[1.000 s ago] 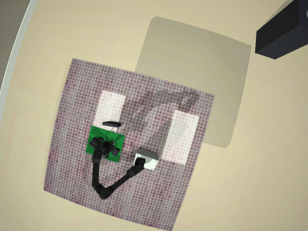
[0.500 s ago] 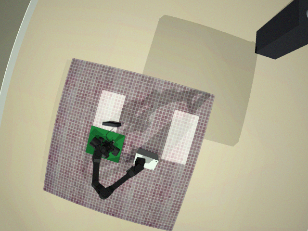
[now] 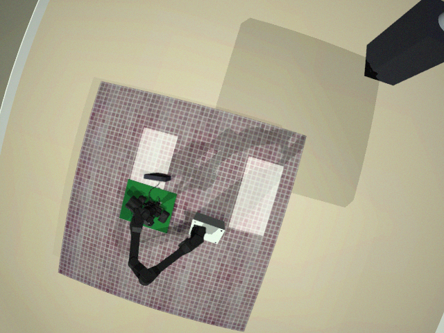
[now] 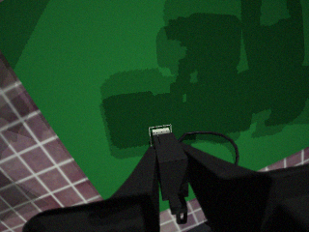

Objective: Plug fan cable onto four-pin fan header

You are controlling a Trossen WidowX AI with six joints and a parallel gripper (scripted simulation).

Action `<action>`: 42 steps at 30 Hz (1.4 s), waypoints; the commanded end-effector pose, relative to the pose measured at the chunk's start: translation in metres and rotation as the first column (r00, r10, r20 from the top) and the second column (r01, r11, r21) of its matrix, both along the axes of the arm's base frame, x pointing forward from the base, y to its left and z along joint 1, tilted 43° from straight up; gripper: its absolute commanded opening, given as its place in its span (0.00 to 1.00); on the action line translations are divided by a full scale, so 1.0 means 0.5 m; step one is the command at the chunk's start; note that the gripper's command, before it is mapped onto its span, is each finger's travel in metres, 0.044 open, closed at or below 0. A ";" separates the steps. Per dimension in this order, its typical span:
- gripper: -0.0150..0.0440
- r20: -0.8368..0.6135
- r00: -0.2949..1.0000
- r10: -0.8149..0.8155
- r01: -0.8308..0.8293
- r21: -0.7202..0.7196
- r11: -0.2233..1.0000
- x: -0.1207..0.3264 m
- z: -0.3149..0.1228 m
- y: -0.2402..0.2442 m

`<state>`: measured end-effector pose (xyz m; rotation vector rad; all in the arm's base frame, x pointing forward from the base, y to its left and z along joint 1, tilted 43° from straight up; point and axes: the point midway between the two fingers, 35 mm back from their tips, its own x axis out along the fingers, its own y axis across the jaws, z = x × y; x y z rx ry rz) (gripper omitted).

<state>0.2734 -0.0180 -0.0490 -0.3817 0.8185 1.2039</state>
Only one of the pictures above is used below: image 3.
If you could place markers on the green circuit board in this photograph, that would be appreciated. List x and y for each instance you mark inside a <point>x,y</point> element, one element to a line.
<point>167,200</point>

